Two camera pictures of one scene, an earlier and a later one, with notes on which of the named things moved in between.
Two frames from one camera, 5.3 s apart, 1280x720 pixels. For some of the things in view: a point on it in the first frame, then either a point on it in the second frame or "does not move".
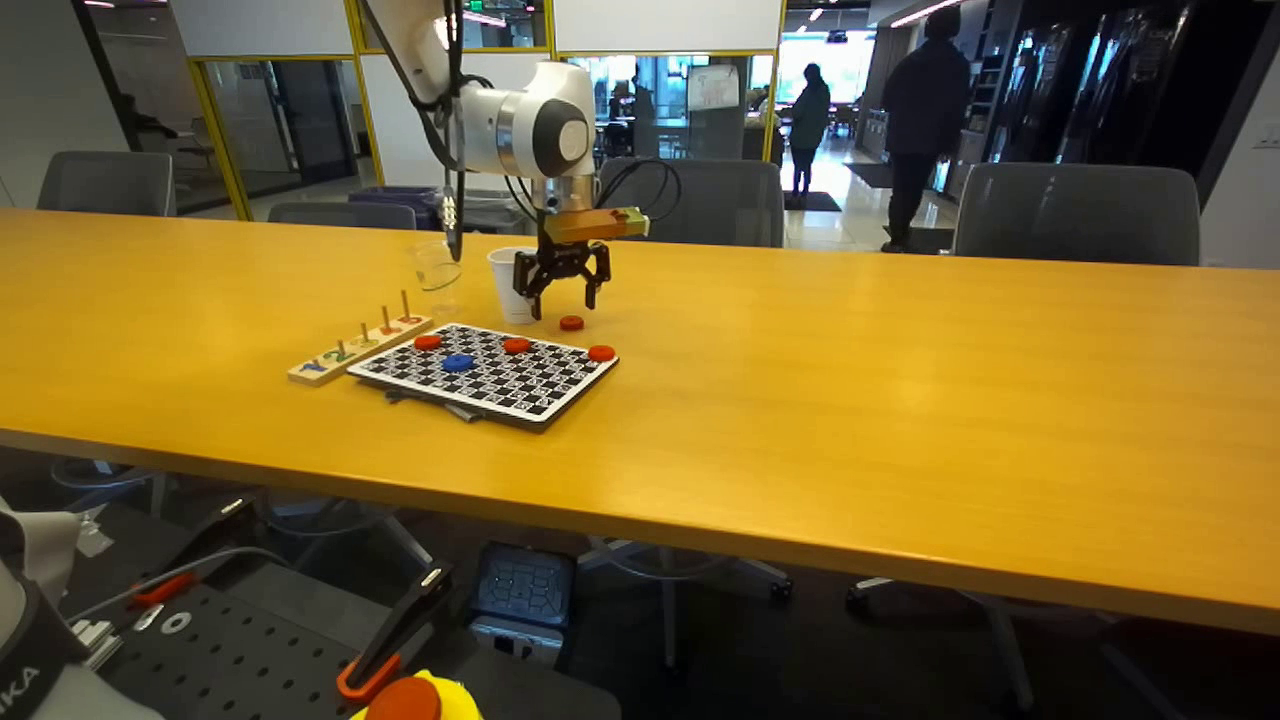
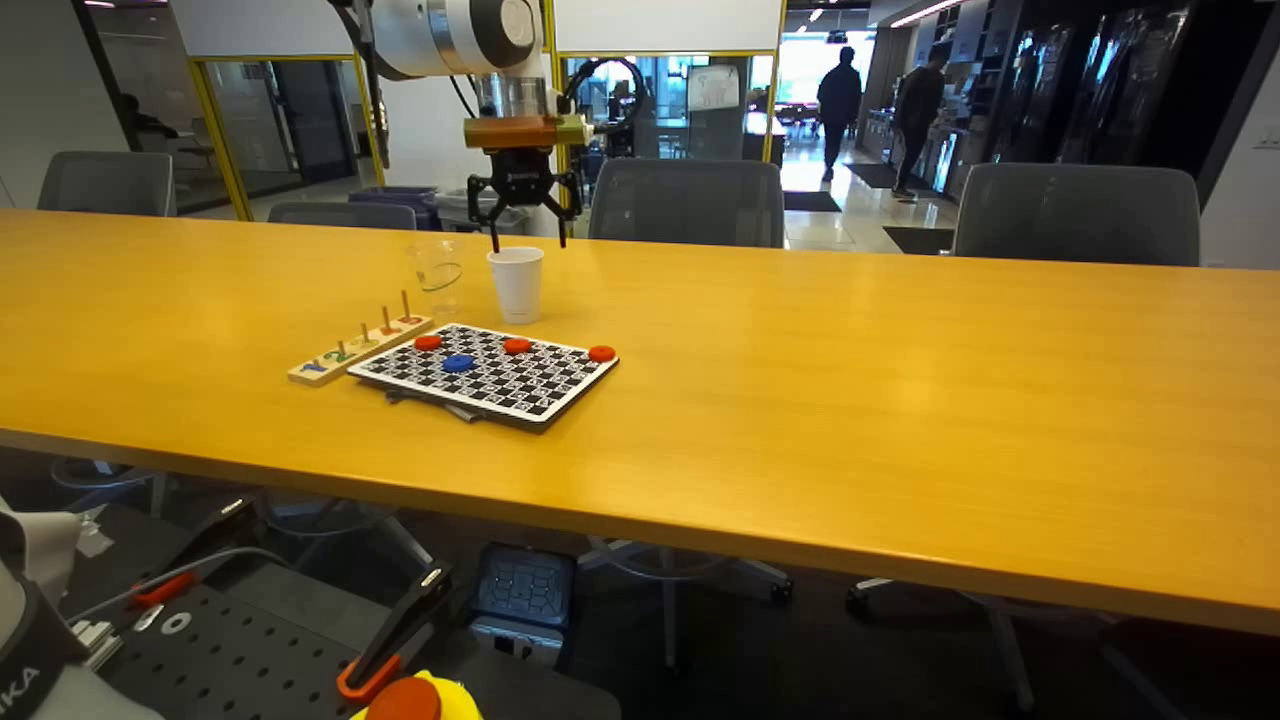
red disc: x=518 y=347 does not move
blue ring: x=458 y=362 does not move
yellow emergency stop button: x=421 y=693 does not move
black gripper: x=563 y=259 -> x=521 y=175
